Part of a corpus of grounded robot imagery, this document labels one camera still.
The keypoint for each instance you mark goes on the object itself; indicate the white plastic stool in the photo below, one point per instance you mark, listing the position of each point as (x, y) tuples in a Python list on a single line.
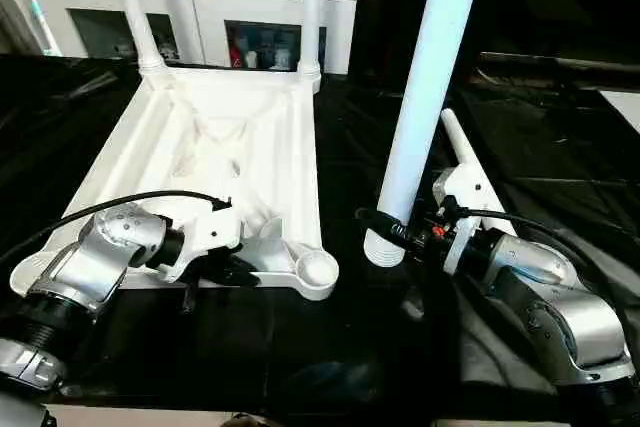
[(175, 147)]

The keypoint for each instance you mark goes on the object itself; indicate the white plastic table leg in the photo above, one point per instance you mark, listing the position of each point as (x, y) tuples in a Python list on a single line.
[(425, 97), (135, 12), (457, 142), (311, 12)]

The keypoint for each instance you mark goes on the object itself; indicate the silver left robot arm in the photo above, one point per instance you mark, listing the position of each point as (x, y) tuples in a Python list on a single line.
[(110, 242)]

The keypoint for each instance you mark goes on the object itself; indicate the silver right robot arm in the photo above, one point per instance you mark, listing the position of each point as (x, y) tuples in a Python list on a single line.
[(565, 307)]

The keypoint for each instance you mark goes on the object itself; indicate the black glossy mat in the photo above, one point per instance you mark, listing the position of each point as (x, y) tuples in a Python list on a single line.
[(375, 147)]

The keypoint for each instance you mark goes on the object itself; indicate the dark rounded robot body part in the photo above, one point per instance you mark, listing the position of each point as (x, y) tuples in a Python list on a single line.
[(250, 421)]

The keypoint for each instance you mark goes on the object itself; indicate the black horizontal bar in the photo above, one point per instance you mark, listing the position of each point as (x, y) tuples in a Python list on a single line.
[(560, 61)]

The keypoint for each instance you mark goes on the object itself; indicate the white cabinet with glass doors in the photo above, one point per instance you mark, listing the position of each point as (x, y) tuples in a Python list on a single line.
[(210, 2)]

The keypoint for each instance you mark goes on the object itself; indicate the white pole with teal band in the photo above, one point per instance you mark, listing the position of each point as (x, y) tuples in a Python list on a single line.
[(42, 17)]

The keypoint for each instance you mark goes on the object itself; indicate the grey curtain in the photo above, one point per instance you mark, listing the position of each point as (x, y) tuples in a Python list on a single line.
[(17, 22)]

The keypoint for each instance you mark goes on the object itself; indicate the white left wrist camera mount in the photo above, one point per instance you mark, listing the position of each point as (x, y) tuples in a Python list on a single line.
[(215, 227)]

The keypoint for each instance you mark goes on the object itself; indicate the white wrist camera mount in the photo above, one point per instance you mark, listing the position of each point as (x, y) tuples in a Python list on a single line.
[(215, 227), (465, 187)]

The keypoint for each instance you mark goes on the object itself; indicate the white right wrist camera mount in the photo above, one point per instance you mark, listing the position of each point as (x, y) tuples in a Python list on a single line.
[(465, 187)]

